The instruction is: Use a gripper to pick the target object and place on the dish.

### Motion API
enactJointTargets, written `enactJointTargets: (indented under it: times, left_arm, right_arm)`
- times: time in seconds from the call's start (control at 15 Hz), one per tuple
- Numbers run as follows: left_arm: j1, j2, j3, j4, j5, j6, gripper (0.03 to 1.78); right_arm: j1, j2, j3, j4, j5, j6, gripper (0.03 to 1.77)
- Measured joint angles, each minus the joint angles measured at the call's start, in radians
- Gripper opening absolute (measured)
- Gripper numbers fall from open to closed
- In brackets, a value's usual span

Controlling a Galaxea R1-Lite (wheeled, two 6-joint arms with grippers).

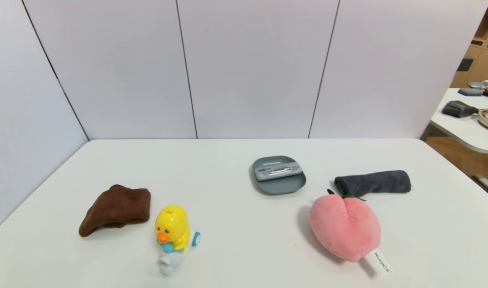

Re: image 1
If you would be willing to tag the dark grey rolled towel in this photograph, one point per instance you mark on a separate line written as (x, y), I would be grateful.
(374, 182)

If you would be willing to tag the grey small plate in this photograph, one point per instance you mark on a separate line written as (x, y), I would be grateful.
(475, 84)

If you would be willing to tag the wooden shelf unit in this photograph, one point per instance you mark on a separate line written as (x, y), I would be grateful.
(484, 52)

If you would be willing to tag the brown folded cloth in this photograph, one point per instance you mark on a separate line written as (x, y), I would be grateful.
(118, 208)

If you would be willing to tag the yellow duck toy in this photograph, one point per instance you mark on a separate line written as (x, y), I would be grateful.
(172, 226)

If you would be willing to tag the blue-grey flat block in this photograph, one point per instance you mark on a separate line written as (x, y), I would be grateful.
(470, 91)

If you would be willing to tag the grey rectangular plastic case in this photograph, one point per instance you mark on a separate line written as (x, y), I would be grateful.
(278, 172)

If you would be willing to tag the black brush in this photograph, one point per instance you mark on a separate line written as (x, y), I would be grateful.
(458, 108)

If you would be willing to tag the grey-blue square dish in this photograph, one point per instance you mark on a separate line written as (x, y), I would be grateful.
(280, 187)

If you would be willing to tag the white side table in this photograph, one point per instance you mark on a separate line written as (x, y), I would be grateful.
(464, 130)

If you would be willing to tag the pink peach plush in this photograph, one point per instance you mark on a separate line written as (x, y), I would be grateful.
(344, 228)

